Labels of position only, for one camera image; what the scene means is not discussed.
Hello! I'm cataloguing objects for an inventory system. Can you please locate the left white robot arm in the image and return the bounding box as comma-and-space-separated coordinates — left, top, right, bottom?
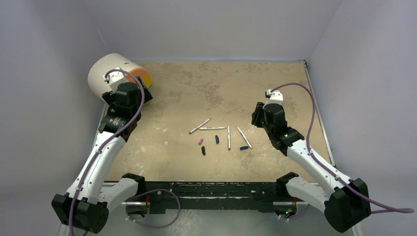
52, 69, 152, 236

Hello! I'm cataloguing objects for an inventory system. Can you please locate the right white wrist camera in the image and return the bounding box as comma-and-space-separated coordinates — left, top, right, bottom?
265, 89, 284, 105

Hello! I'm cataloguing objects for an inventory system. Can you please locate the pen with yellow end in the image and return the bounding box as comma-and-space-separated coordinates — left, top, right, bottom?
237, 127, 253, 149

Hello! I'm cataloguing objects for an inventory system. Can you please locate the aluminium table edge rail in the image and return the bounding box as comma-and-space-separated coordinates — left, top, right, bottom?
301, 59, 336, 167

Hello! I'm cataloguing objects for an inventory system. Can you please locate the pen with magenta end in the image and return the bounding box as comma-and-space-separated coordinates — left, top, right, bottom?
227, 125, 231, 150

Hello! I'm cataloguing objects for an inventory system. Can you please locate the round white drawer cabinet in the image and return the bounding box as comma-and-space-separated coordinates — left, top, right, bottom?
88, 53, 153, 100

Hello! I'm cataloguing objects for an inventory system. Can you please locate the pen with red tip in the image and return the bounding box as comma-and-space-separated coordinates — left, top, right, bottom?
188, 118, 211, 135

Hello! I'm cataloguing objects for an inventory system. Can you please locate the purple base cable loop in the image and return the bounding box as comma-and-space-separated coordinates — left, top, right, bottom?
125, 188, 181, 229

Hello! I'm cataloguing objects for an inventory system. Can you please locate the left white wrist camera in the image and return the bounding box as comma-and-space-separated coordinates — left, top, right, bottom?
103, 71, 128, 92

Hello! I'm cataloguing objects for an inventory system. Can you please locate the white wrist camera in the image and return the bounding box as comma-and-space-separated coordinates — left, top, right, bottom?
103, 71, 128, 92
265, 89, 284, 105

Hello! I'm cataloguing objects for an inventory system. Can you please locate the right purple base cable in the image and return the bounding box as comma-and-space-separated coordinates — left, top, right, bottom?
277, 197, 310, 222

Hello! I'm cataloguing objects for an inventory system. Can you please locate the pen with orange tip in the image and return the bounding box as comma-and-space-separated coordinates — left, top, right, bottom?
199, 127, 226, 130

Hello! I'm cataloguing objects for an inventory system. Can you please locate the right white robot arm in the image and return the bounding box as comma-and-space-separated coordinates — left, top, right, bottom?
251, 102, 371, 233

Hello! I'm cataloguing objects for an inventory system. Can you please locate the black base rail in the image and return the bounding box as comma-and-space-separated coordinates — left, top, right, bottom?
125, 181, 307, 215

